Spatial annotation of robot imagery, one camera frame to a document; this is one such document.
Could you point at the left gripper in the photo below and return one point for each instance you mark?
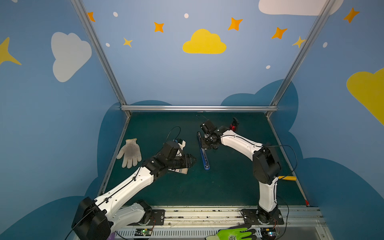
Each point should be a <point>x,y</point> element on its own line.
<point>182,162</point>

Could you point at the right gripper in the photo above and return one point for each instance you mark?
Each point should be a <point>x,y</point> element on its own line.
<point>205,140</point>

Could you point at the red white staple box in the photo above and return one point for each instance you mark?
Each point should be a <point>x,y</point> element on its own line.
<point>180,171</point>

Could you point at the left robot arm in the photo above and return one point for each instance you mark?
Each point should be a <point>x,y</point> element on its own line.
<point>96,219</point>

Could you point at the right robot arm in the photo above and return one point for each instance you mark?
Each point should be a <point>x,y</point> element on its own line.
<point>266,164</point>

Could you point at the red spray bottle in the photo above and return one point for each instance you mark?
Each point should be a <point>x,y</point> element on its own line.
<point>234,125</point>

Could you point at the white knit glove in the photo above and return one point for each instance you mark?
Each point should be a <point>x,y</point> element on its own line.
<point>130,153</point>

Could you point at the yellow plastic scoop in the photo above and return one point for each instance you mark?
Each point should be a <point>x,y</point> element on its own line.
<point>288,178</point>

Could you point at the green black work glove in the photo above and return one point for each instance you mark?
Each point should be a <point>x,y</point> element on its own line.
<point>240,232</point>

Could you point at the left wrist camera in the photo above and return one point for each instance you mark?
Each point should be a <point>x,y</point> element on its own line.
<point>181,144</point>

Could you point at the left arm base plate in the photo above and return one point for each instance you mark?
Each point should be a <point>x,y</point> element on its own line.
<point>154,218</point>

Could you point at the aluminium rail frame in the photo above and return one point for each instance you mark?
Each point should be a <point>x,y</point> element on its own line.
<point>319,23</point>

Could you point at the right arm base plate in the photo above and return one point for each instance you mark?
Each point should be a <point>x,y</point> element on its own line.
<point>261,217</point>

